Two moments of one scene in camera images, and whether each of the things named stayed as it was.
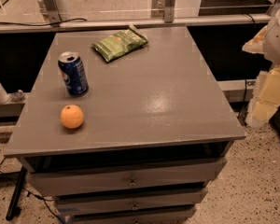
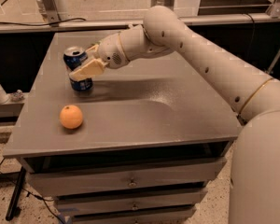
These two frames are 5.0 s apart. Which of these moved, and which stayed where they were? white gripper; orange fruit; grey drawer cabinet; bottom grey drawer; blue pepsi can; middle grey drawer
Moved: white gripper; blue pepsi can
Stayed: orange fruit; grey drawer cabinet; bottom grey drawer; middle grey drawer
